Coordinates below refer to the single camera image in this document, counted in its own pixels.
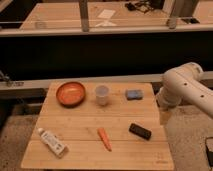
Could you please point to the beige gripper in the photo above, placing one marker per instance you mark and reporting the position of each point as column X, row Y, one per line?
column 164, row 116

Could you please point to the orange red pepper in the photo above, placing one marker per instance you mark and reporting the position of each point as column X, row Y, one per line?
column 102, row 134

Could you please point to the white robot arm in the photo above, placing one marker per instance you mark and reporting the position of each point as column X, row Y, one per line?
column 183, row 83

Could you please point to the black rectangular block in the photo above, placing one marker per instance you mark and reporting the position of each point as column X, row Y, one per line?
column 140, row 131

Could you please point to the blue sponge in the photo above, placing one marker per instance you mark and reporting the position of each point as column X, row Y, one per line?
column 134, row 94

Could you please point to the black object at right edge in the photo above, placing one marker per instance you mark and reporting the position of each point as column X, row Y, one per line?
column 209, row 153

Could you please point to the translucent plastic cup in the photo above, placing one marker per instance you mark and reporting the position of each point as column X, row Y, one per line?
column 102, row 95

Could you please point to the orange bowl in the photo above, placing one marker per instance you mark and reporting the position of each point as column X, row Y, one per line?
column 70, row 94

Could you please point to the white tube with label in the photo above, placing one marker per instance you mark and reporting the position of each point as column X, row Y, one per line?
column 52, row 142

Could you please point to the white paper sheet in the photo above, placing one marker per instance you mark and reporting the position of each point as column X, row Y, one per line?
column 106, row 14

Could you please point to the metal clamp at left edge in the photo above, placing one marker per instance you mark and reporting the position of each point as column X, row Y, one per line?
column 6, row 79

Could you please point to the grey metal post right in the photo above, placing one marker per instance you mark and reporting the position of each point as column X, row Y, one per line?
column 175, row 13

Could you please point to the grey metal post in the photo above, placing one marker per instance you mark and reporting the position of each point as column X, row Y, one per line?
column 175, row 13
column 83, row 7

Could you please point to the grey metal post left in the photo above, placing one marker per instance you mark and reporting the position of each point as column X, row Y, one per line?
column 83, row 7

